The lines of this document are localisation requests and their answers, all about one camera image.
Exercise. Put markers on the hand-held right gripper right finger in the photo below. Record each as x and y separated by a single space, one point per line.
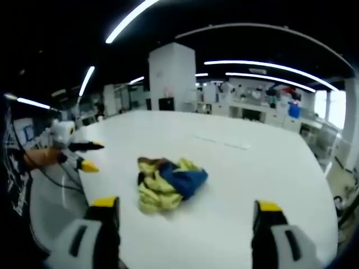
277 232

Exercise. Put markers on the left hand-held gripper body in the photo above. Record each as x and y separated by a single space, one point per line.
61 133

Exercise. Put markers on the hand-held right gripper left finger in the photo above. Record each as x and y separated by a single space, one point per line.
98 229

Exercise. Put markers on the yellow and blue garment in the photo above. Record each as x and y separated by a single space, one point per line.
168 185

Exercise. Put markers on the black printed shirt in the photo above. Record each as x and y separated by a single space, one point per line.
15 165

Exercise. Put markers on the black monitor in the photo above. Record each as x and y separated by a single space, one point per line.
166 104

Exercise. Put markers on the white square pillar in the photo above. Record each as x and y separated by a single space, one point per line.
171 77

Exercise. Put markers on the blue container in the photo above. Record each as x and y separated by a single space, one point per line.
294 110

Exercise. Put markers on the white shelving with clutter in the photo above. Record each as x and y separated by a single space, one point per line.
261 103

